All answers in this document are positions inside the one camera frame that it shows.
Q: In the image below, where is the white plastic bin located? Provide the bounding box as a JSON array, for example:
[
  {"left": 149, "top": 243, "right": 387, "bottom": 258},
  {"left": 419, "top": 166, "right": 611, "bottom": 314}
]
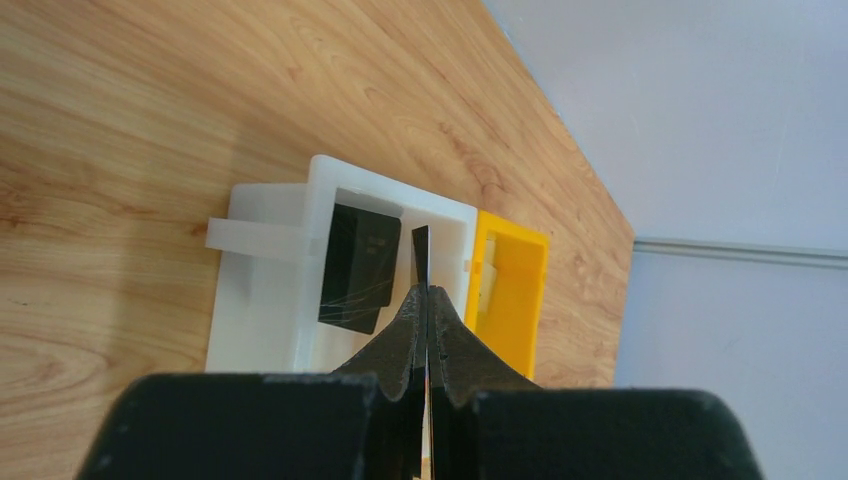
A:
[{"left": 206, "top": 155, "right": 478, "bottom": 372}]

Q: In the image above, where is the black VIP card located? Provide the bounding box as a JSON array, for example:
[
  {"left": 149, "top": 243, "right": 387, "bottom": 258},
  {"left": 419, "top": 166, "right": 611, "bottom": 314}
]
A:
[
  {"left": 411, "top": 225, "right": 430, "bottom": 289},
  {"left": 318, "top": 204, "right": 401, "bottom": 335}
]

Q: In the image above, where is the yellow plastic bin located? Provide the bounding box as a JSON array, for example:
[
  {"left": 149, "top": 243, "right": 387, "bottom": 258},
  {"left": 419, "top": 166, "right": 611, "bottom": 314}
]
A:
[{"left": 464, "top": 210, "right": 549, "bottom": 379}]

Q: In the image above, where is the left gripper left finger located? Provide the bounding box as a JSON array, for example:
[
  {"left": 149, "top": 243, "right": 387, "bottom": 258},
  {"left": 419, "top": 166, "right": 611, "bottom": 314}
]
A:
[{"left": 78, "top": 286, "right": 427, "bottom": 479}]

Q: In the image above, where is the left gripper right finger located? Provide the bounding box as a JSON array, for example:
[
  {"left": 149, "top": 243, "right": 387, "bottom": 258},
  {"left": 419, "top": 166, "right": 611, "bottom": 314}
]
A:
[{"left": 427, "top": 286, "right": 762, "bottom": 479}]

